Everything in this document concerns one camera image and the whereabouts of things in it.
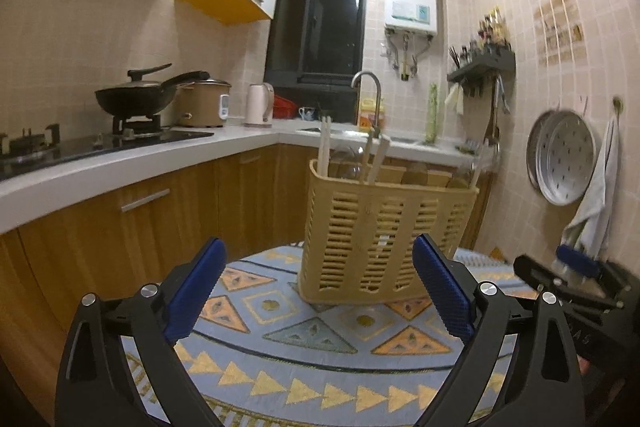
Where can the chrome kitchen faucet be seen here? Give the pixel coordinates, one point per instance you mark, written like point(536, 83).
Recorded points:
point(376, 97)

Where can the black wok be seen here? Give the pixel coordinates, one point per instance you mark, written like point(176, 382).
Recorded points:
point(135, 99)

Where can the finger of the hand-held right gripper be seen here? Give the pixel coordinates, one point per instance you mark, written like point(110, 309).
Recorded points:
point(577, 259)
point(550, 279)

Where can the yellow carton box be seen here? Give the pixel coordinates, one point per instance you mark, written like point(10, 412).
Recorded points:
point(370, 114)

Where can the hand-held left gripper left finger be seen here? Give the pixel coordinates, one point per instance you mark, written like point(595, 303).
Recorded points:
point(195, 292)

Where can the red plastic basket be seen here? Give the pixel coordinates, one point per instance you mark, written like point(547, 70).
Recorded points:
point(286, 107)

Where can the round metal steamer tray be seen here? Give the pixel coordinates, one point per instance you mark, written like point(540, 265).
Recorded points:
point(565, 157)

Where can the white electric kettle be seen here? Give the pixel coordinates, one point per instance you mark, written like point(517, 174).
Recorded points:
point(257, 104)

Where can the white hanging cloth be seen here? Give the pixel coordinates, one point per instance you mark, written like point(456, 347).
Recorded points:
point(455, 99)

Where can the black wok lid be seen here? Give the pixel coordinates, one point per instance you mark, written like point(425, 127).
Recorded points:
point(145, 77)

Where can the wall hook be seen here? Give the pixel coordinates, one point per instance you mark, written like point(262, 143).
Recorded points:
point(618, 104)

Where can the beige slotted plastic utensil basket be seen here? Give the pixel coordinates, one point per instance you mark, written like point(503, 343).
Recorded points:
point(350, 227)

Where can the grey hanging towel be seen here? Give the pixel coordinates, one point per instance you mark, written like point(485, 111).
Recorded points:
point(597, 197)

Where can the black glass gas stove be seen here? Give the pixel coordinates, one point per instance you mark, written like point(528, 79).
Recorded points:
point(100, 147)

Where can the blue patterned woven mat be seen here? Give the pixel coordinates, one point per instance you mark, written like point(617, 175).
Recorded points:
point(310, 357)

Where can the dark kitchen window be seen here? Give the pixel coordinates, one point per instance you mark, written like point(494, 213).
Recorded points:
point(320, 22)

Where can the green tall bottle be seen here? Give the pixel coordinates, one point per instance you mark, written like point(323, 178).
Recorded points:
point(433, 112)

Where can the row of seasoning bottles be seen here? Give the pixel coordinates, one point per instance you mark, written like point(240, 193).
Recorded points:
point(487, 34)

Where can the beige rice cooker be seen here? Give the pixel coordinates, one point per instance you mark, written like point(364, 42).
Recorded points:
point(200, 104)

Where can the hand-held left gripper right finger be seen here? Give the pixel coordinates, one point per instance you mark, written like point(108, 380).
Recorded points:
point(445, 292)

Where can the beige wall decal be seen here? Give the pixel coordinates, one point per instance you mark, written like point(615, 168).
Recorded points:
point(560, 27)

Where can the white kitchen countertop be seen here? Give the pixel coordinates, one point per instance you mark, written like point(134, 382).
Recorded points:
point(150, 167)

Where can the dark wall spice rack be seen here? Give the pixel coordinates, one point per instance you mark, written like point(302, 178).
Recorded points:
point(485, 67)

